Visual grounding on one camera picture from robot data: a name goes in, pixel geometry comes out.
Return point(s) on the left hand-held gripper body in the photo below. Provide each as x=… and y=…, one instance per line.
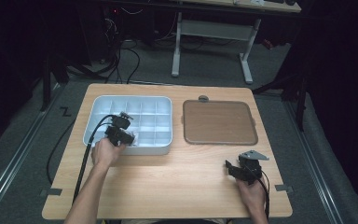
x=118, y=132

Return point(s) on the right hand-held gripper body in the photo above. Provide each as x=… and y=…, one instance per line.
x=248, y=171

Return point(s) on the white compartment organizer box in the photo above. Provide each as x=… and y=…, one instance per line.
x=155, y=121

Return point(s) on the person's left hand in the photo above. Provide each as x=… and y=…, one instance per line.
x=105, y=154

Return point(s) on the person's right hand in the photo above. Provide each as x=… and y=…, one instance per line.
x=254, y=196

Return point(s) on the grey tape piece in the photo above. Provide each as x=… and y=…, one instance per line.
x=51, y=192
x=283, y=188

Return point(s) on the grey round table grommet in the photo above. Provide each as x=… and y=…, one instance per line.
x=203, y=98

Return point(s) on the black metal stand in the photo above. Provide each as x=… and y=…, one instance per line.
x=46, y=84
x=300, y=102

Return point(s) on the small red object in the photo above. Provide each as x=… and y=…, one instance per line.
x=268, y=44

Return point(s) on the aluminium floor rail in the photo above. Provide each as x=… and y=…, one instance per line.
x=12, y=161
x=317, y=174

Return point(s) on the desk with white frame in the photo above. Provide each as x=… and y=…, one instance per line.
x=214, y=29

